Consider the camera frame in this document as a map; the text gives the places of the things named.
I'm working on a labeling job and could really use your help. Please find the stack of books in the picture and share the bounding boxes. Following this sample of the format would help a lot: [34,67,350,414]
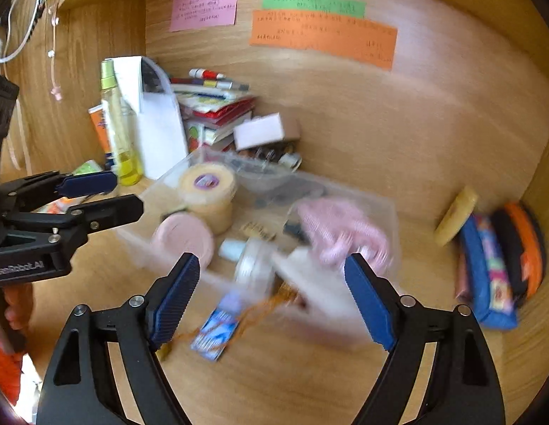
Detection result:
[169,69,257,153]

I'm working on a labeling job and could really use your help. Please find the blue patchwork pouch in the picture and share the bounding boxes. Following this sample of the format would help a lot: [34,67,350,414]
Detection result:
[459,214,518,331]

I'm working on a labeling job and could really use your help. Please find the pink round jar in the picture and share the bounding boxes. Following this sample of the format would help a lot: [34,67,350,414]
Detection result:
[150,212,215,270]

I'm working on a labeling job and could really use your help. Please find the clear plastic storage bin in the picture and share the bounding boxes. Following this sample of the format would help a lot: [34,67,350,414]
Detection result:
[117,145,402,350]

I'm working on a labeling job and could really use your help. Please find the yellow cream jar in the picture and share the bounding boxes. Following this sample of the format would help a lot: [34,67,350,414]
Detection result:
[178,162,237,235]

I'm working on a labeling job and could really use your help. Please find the black orange zip case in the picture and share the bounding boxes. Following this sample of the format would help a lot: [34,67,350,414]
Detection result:
[490,200,548,308]

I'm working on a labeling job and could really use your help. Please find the orange paper note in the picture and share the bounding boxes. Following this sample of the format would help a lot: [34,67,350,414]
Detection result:
[250,10,397,71]

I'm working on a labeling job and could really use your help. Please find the green orange glue tube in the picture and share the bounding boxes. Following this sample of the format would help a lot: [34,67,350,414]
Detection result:
[72,159,103,176]

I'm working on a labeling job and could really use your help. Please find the beige eraser block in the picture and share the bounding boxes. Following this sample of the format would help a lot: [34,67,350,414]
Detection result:
[240,222,276,242]

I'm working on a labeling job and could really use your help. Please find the green paper note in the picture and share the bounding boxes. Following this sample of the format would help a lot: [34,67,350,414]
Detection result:
[262,0,366,18]

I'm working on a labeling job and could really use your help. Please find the yellow green spray bottle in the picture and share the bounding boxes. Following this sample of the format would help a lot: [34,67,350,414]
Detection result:
[101,58,143,186]

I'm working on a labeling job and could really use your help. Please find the small white cardboard box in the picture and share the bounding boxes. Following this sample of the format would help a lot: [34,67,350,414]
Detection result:
[233,113,301,151]

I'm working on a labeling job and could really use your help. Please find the white cable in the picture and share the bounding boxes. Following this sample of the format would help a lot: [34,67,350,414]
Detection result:
[0,0,55,66]

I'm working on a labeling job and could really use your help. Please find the left hand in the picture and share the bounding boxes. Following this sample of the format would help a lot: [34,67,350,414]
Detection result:
[4,283,34,331]

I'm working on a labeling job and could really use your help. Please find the translucent round lidded container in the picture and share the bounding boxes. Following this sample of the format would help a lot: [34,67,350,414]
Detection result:
[233,238,278,296]

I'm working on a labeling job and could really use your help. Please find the yellow lotion tube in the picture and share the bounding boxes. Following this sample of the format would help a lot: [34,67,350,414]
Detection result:
[434,186,479,247]

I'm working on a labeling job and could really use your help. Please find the orange sunscreen tube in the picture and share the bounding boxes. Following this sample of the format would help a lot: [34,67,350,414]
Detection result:
[88,104,114,170]

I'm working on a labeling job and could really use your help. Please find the pink rope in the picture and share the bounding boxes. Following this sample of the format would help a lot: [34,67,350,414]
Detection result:
[295,198,393,277]

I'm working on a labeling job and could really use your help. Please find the bowl of beads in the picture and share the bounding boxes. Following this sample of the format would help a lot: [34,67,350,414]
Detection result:
[237,142,302,171]

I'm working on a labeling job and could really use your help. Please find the blue white small packet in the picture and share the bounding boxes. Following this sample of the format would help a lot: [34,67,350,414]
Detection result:
[190,292,245,362]

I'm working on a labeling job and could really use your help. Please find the pink sticky note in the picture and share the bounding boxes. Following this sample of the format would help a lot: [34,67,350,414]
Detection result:
[169,0,238,33]

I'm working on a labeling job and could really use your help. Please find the pink phone under pouch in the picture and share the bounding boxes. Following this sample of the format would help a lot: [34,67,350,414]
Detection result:
[455,251,471,302]

